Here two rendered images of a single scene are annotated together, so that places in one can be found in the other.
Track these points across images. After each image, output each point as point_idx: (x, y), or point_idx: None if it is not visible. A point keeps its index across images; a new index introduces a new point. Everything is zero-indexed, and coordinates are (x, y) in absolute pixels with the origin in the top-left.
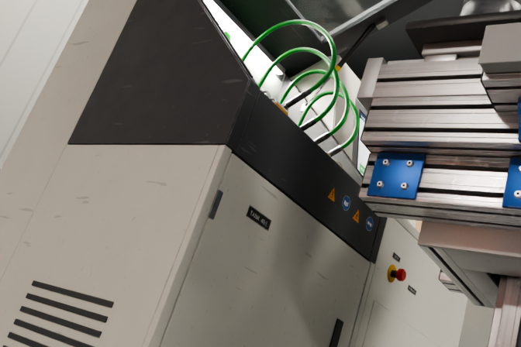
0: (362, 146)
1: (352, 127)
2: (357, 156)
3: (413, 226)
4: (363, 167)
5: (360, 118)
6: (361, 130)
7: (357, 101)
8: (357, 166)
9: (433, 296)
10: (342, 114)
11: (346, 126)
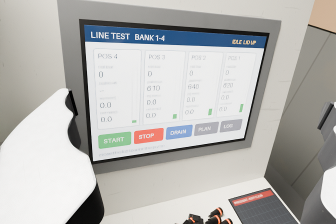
0: (104, 99)
1: (59, 80)
2: (89, 127)
3: (273, 125)
4: (112, 136)
5: (89, 42)
6: (96, 68)
7: (67, 1)
8: (89, 146)
9: None
10: (5, 76)
11: (32, 94)
